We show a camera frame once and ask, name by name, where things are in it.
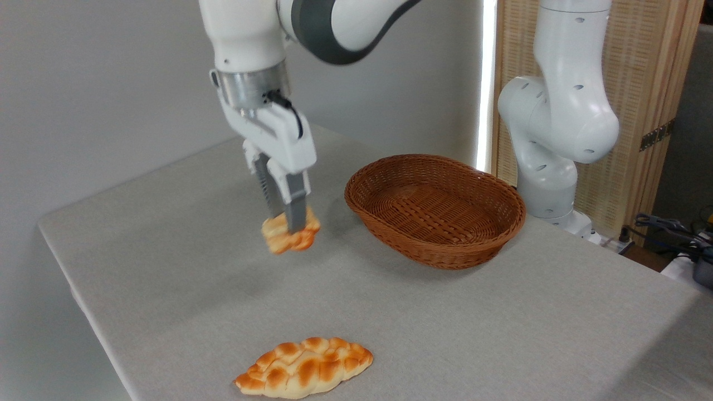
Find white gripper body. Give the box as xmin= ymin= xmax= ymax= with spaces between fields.
xmin=210 ymin=69 xmax=318 ymax=175

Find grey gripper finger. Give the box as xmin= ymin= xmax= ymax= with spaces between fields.
xmin=266 ymin=158 xmax=312 ymax=235
xmin=243 ymin=140 xmax=286 ymax=219

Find small toasted bread roll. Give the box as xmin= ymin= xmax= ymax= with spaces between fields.
xmin=261 ymin=206 xmax=322 ymax=256

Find brown wicker basket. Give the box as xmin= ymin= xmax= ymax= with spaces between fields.
xmin=344 ymin=154 xmax=526 ymax=271

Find long braided bread loaf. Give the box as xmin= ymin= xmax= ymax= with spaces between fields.
xmin=234 ymin=336 xmax=374 ymax=399

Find grey tablecloth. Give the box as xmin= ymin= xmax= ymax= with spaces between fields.
xmin=38 ymin=118 xmax=713 ymax=401

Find white power strip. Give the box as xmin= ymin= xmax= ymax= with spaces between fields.
xmin=599 ymin=226 xmax=636 ymax=255

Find dark metal screen hinge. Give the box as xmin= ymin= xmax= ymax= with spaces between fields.
xmin=639 ymin=119 xmax=676 ymax=152

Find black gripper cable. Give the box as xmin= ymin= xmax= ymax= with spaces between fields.
xmin=266 ymin=90 xmax=305 ymax=140

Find dark blue cable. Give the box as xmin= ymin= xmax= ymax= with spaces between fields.
xmin=634 ymin=213 xmax=713 ymax=252

